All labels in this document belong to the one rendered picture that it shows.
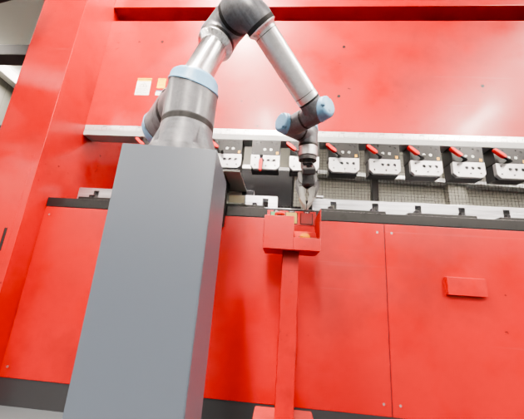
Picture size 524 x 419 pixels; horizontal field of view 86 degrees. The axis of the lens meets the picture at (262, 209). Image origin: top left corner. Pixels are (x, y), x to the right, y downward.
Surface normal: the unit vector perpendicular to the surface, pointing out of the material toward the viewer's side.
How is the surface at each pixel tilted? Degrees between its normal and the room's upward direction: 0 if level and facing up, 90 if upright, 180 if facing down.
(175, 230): 90
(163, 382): 90
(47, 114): 90
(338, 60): 90
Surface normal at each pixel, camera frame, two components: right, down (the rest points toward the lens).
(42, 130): -0.06, -0.26
